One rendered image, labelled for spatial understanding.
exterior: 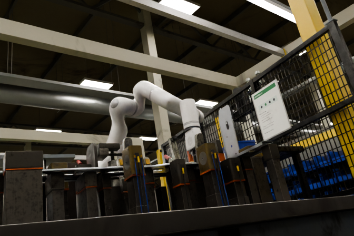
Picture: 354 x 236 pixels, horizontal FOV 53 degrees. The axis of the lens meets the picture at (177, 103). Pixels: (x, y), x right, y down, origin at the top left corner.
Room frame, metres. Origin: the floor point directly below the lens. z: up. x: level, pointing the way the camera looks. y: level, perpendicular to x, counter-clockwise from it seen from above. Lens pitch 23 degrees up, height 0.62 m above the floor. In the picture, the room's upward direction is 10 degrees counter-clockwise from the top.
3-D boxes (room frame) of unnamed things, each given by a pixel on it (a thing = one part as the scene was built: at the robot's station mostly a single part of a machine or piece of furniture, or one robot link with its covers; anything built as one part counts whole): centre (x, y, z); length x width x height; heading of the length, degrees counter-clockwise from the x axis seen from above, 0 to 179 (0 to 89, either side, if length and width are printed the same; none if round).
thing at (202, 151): (1.55, -0.10, 0.87); 0.12 x 0.07 x 0.35; 34
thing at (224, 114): (1.90, -0.25, 1.17); 0.12 x 0.01 x 0.34; 34
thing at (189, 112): (1.73, -0.05, 1.28); 0.09 x 0.08 x 0.13; 151
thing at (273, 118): (1.99, -0.54, 1.30); 0.23 x 0.02 x 0.31; 34
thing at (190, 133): (1.72, -0.05, 1.14); 0.10 x 0.07 x 0.11; 34
